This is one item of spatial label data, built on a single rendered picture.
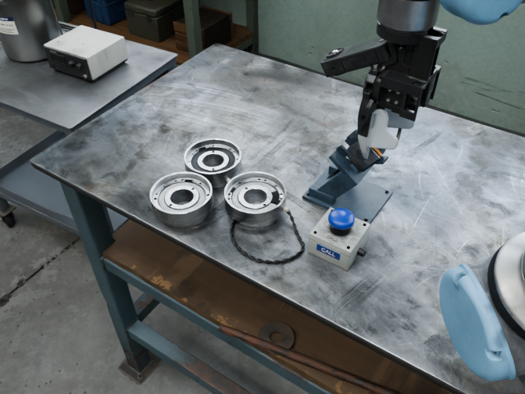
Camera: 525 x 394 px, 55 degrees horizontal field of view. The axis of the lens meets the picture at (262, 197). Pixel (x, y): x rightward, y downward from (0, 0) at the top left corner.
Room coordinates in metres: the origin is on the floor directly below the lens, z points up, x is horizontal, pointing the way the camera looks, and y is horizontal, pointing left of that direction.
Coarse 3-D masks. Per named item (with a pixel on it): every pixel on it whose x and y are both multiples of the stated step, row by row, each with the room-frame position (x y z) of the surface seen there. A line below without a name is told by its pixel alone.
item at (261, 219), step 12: (240, 180) 0.66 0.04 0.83; (252, 180) 0.66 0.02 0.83; (264, 180) 0.66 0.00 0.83; (276, 180) 0.66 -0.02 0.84; (228, 192) 0.63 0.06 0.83; (240, 192) 0.63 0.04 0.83; (252, 192) 0.64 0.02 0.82; (264, 192) 0.63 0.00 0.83; (228, 204) 0.59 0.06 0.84; (264, 204) 0.60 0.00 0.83; (240, 216) 0.58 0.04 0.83; (252, 216) 0.57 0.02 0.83; (264, 216) 0.57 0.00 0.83; (276, 216) 0.58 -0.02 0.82
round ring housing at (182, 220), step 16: (176, 176) 0.67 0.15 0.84; (192, 176) 0.67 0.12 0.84; (160, 192) 0.64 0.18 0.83; (176, 192) 0.64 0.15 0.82; (192, 192) 0.63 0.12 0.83; (208, 192) 0.63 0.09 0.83; (160, 208) 0.60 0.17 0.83; (176, 208) 0.60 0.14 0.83; (208, 208) 0.60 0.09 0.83; (176, 224) 0.57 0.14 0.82; (192, 224) 0.58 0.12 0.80
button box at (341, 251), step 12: (324, 216) 0.56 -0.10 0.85; (324, 228) 0.53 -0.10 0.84; (336, 228) 0.53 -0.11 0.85; (348, 228) 0.53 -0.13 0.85; (360, 228) 0.53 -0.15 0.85; (312, 240) 0.52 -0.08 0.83; (324, 240) 0.51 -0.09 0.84; (336, 240) 0.51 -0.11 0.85; (348, 240) 0.51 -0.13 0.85; (360, 240) 0.51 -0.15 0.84; (312, 252) 0.52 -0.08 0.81; (324, 252) 0.50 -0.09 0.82; (336, 252) 0.49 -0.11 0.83; (348, 252) 0.48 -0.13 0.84; (360, 252) 0.50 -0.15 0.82; (336, 264) 0.49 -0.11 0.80; (348, 264) 0.48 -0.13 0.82
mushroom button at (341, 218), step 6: (336, 210) 0.54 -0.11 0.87; (342, 210) 0.54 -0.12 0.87; (348, 210) 0.54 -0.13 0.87; (330, 216) 0.53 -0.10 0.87; (336, 216) 0.53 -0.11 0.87; (342, 216) 0.53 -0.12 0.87; (348, 216) 0.53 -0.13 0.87; (330, 222) 0.52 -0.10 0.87; (336, 222) 0.52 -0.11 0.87; (342, 222) 0.52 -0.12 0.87; (348, 222) 0.52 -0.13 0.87; (354, 222) 0.52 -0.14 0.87; (342, 228) 0.51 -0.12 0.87
